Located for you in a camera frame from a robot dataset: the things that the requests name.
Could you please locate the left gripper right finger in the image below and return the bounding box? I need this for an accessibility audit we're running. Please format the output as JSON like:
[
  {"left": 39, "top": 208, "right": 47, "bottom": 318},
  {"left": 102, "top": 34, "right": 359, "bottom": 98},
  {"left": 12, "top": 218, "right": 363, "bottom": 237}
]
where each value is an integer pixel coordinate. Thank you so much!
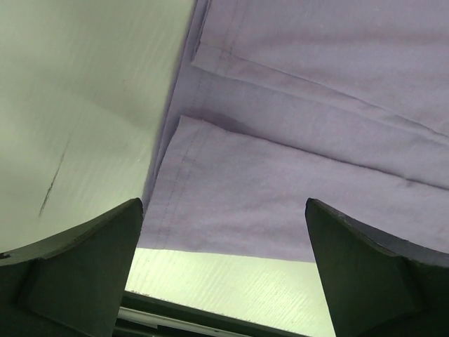
[{"left": 305, "top": 199, "right": 448, "bottom": 337}]

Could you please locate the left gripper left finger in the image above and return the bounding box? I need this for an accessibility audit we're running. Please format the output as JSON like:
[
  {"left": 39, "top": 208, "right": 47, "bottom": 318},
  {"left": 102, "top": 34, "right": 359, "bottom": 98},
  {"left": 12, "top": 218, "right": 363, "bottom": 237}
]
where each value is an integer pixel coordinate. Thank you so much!
[{"left": 1, "top": 198, "right": 143, "bottom": 336}]

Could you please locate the lavender t shirt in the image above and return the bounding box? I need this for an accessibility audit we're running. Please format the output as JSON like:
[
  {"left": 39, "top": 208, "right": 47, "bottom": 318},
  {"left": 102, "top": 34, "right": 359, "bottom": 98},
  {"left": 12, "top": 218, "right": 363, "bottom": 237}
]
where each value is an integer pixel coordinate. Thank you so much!
[{"left": 138, "top": 1, "right": 448, "bottom": 261}]

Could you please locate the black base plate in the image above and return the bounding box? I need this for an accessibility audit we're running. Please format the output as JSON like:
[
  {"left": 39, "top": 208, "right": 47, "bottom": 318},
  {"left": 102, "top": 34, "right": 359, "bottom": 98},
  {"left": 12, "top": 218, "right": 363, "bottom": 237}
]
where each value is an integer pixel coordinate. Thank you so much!
[{"left": 113, "top": 291, "right": 294, "bottom": 337}]

